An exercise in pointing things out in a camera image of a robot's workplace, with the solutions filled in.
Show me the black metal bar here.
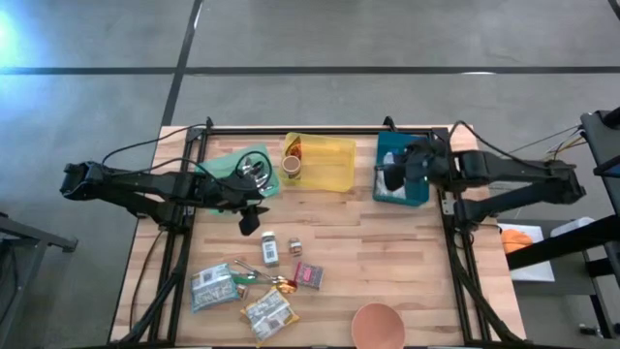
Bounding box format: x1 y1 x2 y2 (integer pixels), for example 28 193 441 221
506 215 620 271

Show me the black metal rig frame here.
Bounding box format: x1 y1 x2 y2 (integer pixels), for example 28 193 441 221
113 115 527 348

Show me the yellow white Maruchan ramen packet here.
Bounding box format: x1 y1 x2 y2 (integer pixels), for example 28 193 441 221
376 169 408 201

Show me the white label herb jar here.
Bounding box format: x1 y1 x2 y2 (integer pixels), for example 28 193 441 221
261 231 281 269

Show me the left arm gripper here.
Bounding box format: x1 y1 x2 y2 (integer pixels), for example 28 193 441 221
193 172 271 238

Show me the gold spoon green handle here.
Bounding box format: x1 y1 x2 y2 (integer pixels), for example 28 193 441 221
232 274 298 295

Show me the yellow translucent plastic bin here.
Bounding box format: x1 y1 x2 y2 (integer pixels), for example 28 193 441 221
280 131 358 194

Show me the tan lid spice jar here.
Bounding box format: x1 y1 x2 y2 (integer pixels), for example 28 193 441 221
281 154 302 178

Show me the pink bowl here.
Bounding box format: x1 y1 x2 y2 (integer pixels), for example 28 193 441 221
351 301 407 349

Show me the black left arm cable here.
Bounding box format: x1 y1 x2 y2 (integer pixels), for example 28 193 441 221
100 115 214 169

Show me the dark equipment cart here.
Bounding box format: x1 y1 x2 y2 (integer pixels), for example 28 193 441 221
579 107 620 214

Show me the orange snack packet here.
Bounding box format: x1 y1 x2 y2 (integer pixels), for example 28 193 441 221
285 135 305 159

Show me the coloured cable bundle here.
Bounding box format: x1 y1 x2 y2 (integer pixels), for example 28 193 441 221
508 124 585 161

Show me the teal translucent plastic bin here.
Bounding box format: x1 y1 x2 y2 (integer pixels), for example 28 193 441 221
195 143 282 216

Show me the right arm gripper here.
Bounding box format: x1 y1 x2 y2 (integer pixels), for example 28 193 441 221
384 138 459 193

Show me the orange cloth object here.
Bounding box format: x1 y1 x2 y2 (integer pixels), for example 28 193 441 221
501 228 527 255

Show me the white paper sheet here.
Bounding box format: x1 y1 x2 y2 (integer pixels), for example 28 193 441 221
500 222 556 283

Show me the silver ramen packet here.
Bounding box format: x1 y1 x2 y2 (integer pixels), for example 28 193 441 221
189 263 239 315

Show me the grey table leg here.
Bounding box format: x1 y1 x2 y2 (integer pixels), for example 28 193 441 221
0 211 78 253

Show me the blue plastic bin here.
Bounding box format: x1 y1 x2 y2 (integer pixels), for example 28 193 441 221
371 130 432 208

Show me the white plastic box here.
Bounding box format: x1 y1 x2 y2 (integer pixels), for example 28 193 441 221
549 216 596 238

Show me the red patterned paprika tin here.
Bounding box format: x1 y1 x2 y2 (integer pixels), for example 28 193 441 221
294 262 326 291

